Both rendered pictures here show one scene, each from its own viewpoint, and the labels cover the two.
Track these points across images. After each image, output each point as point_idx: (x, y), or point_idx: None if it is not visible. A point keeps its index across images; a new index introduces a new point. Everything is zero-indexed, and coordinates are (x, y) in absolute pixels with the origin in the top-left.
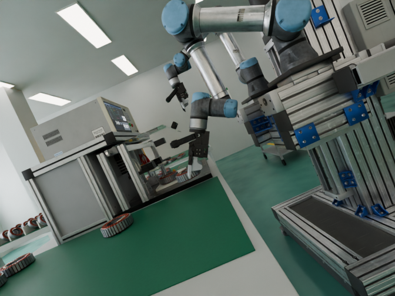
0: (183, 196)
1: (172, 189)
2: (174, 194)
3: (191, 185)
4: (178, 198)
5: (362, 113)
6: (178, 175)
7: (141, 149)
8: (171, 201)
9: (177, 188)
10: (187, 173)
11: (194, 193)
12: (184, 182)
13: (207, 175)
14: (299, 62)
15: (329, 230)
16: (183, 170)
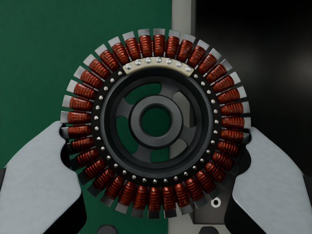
0: (69, 74)
1: (203, 12)
2: (187, 28)
3: (190, 110)
4: (79, 51)
5: None
6: (95, 59)
7: None
8: (73, 21)
9: (194, 42)
10: (62, 122)
11: (38, 123)
12: (251, 74)
13: (191, 200)
14: None
15: None
16: (230, 92)
